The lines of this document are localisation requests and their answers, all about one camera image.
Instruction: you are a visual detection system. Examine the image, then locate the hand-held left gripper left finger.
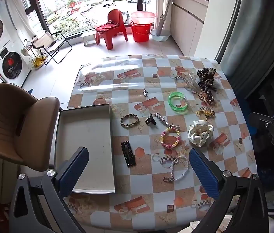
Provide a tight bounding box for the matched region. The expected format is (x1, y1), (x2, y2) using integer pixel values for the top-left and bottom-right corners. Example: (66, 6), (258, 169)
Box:
(9, 147), (89, 233)

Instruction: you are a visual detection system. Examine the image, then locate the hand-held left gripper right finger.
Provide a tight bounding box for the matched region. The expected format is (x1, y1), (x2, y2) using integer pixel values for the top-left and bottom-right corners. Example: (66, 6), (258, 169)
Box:
(189, 148), (270, 233)

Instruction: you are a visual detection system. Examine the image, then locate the white polka dot scrunchie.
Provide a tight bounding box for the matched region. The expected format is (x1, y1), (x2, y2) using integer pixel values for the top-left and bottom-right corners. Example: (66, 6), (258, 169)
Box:
(188, 120), (215, 147)

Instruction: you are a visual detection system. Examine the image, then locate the colourful bead bracelet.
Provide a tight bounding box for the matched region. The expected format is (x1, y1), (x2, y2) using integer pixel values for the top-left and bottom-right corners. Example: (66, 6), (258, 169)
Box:
(161, 126), (181, 149)

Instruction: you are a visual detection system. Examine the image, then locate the small black claw clip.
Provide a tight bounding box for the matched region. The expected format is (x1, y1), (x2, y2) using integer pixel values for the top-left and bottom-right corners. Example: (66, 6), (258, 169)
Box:
(145, 113), (157, 127)

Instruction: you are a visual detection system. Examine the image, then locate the black braided bracelet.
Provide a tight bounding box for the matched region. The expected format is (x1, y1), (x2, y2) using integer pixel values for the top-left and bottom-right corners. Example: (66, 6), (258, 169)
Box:
(120, 114), (139, 128)

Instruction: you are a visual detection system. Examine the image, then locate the green plastic bangle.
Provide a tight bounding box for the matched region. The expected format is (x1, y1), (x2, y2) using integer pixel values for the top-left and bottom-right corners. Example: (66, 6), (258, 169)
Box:
(168, 91), (190, 114)

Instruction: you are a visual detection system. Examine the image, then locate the black beaded hair clip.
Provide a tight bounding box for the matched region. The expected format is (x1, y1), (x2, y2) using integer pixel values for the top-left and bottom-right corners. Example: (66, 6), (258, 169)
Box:
(121, 140), (137, 168)

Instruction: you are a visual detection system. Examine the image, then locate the gold hair clip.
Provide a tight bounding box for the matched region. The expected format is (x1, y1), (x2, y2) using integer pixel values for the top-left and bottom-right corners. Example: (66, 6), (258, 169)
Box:
(196, 108), (216, 121)

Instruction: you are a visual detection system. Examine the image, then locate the beige hair clip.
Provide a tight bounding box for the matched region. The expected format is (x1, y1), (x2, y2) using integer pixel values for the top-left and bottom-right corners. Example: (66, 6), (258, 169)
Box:
(195, 88), (208, 101)

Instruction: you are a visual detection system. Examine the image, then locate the silver star hair clip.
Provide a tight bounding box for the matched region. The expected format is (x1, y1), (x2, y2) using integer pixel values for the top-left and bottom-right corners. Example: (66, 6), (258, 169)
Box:
(154, 112), (169, 126)

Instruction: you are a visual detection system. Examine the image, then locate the leopard print scrunchie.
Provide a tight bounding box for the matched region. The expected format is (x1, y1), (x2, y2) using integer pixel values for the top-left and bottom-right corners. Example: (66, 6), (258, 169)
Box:
(196, 68), (217, 86)

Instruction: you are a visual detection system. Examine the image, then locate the tan leather chair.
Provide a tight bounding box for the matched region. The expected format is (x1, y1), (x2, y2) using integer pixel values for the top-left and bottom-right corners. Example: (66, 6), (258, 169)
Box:
(0, 83), (61, 204)

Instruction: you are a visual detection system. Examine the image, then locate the clear claw clip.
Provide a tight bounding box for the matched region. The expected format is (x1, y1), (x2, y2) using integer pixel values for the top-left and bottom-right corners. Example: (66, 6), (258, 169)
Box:
(184, 72), (200, 89)

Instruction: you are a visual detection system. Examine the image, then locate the white cabinet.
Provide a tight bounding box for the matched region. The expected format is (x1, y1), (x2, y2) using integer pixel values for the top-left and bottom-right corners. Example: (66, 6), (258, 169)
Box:
(169, 0), (209, 57)

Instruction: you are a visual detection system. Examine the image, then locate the white washing machine round door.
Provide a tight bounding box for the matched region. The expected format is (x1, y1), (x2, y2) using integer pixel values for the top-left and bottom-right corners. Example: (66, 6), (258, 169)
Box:
(0, 42), (34, 88)

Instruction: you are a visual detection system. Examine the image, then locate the light blue basin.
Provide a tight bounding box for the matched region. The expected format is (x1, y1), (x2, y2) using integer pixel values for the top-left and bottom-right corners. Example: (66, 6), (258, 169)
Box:
(150, 28), (171, 42)

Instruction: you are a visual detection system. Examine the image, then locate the white cloth on hanger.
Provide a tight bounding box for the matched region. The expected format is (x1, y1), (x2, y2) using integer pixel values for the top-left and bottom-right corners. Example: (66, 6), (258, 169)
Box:
(21, 39), (34, 57)

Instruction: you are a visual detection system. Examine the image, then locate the white step stool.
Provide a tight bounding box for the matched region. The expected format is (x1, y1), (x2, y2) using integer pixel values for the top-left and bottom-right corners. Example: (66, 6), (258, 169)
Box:
(80, 31), (97, 47)

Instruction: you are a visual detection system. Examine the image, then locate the grey mop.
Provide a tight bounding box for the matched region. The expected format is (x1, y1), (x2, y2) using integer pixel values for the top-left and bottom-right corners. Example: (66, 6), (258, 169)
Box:
(157, 0), (174, 36)

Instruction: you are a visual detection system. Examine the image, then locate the red plastic bucket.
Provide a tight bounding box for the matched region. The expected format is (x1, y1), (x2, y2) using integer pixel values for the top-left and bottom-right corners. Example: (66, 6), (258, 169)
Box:
(130, 21), (154, 43)

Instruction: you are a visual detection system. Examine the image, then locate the red plastic chair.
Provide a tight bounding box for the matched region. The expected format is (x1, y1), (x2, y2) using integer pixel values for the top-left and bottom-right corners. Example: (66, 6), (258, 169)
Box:
(95, 8), (129, 51)

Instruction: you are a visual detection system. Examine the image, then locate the pink plastic basin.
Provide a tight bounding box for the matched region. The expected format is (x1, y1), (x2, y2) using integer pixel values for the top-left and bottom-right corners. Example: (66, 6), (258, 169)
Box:
(130, 11), (157, 26)

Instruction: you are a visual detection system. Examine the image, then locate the white curtain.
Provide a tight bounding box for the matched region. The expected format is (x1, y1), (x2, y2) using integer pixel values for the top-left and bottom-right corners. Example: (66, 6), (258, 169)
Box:
(5, 0), (37, 38)

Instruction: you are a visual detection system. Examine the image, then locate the clear crystal bracelet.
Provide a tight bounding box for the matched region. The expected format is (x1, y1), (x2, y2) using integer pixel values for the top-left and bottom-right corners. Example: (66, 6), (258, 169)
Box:
(163, 155), (190, 183)

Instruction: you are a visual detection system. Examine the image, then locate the brown spiral hair tie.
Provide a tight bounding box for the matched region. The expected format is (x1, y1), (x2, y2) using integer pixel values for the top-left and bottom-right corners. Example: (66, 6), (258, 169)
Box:
(205, 90), (216, 104)

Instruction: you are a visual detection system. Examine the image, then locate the yellow wire basket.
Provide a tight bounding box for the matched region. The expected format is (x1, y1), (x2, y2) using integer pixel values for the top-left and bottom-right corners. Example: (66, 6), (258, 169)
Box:
(28, 56), (47, 69)

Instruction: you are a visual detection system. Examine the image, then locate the black frame folding chair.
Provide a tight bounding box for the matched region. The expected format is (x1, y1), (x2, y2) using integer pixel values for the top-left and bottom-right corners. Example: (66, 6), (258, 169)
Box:
(31, 30), (72, 65)

